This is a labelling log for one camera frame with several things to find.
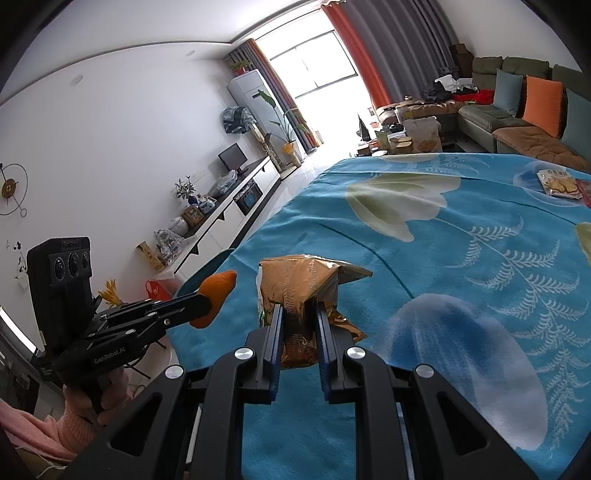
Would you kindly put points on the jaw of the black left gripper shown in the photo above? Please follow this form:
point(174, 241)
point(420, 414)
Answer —
point(194, 309)

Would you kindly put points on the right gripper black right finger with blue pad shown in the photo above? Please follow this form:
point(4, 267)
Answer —
point(410, 424)

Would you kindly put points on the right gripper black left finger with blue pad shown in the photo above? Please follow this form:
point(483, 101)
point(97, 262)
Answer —
point(189, 424)

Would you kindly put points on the gold brown snack bag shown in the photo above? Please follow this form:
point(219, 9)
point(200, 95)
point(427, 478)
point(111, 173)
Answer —
point(294, 282)

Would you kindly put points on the pink sleeved forearm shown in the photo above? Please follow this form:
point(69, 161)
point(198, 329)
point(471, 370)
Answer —
point(61, 439)

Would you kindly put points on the left hand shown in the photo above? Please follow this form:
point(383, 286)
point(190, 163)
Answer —
point(114, 398)

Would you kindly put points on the red bag on floor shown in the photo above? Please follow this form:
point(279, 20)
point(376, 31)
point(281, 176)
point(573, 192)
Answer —
point(155, 291)

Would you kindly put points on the white tv cabinet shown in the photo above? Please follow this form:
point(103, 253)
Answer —
point(224, 227)

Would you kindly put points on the small black monitor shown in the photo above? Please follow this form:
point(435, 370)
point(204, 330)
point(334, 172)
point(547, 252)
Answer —
point(233, 158)

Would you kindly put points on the blue floral tablecloth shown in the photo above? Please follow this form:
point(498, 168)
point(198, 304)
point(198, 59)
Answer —
point(474, 270)

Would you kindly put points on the potted tall plant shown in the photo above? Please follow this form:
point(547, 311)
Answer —
point(289, 122)

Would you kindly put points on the white standing air conditioner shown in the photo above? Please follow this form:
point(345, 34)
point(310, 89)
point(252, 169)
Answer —
point(243, 89)

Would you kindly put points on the cracker snack packet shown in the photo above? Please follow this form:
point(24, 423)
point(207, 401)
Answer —
point(560, 184)

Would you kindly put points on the cluttered coffee table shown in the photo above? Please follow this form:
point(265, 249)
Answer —
point(416, 126)

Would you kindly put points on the magenta snack packet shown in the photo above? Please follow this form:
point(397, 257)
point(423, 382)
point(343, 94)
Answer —
point(584, 188)

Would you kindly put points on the brown seat cushion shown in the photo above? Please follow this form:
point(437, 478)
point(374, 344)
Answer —
point(534, 142)

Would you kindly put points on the teal cushion near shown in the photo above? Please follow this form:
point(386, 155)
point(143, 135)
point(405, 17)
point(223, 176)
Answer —
point(577, 133)

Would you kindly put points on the teal cushion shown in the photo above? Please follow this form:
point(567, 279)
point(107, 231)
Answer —
point(508, 89)
point(577, 133)

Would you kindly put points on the green grey sofa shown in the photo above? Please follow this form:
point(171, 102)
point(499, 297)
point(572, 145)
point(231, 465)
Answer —
point(479, 119)

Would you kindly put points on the grey orange curtain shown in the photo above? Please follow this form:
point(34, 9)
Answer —
point(398, 47)

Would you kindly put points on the teal cushion far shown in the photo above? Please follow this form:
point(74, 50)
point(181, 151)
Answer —
point(508, 89)

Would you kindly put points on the orange cushion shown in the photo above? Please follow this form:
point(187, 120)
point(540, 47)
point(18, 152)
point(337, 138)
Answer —
point(543, 107)

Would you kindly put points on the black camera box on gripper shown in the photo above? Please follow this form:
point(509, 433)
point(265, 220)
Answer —
point(59, 272)

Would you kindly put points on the round wall clock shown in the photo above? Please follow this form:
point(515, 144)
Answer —
point(14, 189)

